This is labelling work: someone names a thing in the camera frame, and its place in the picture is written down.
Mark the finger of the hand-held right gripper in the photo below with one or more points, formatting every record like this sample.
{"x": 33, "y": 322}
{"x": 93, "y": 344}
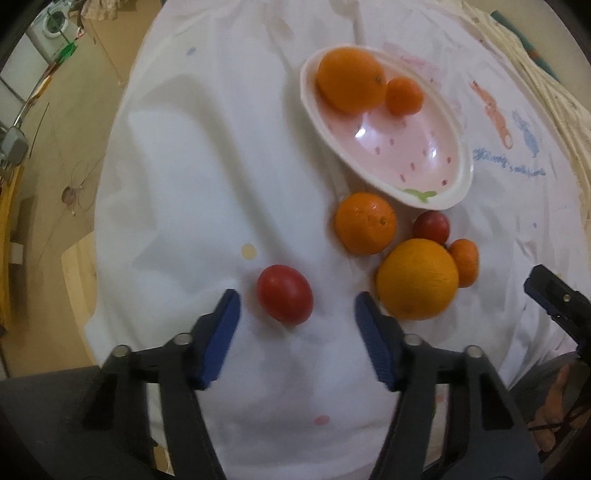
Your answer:
{"x": 561, "y": 300}

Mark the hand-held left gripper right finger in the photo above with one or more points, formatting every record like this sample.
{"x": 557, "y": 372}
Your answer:
{"x": 375, "y": 341}

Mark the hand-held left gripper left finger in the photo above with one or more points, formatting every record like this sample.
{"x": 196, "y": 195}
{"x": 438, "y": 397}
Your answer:
{"x": 220, "y": 341}

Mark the large yellow-orange orange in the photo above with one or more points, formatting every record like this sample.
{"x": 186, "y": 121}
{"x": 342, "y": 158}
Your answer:
{"x": 417, "y": 279}

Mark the red tomato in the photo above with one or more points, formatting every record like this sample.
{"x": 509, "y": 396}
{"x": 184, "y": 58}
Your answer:
{"x": 285, "y": 293}

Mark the small mandarin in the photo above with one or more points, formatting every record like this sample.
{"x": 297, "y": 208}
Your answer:
{"x": 404, "y": 96}
{"x": 466, "y": 263}

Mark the medium mandarin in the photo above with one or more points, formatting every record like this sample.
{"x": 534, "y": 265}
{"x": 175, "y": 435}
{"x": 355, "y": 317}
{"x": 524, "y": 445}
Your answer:
{"x": 365, "y": 224}

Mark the pink oval ceramic bowl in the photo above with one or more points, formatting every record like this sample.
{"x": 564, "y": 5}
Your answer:
{"x": 397, "y": 143}

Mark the person's right hand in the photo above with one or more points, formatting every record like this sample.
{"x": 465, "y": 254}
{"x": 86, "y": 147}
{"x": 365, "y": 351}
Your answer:
{"x": 556, "y": 399}

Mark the grey clothing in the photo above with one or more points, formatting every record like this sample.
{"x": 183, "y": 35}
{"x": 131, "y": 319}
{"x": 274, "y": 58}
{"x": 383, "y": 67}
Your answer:
{"x": 528, "y": 383}

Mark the dark red round fruit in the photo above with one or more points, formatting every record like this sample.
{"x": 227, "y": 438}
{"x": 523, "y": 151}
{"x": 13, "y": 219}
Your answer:
{"x": 431, "y": 226}

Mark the white printed tablecloth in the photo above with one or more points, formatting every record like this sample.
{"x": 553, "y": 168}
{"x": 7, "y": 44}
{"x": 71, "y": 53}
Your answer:
{"x": 194, "y": 161}

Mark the beige woven cloth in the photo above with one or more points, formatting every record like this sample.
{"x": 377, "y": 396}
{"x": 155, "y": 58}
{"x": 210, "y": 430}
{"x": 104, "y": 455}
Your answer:
{"x": 554, "y": 97}

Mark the yellow wooden furniture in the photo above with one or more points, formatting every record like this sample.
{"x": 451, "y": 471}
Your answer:
{"x": 7, "y": 240}

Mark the grey metal stand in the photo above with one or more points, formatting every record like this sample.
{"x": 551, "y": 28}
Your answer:
{"x": 13, "y": 144}

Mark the green plastic item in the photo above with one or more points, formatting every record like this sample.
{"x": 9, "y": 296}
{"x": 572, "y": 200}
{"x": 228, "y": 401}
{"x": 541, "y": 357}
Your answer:
{"x": 67, "y": 50}

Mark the white washing machine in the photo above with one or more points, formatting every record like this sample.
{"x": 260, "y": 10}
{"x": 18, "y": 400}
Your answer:
{"x": 51, "y": 25}

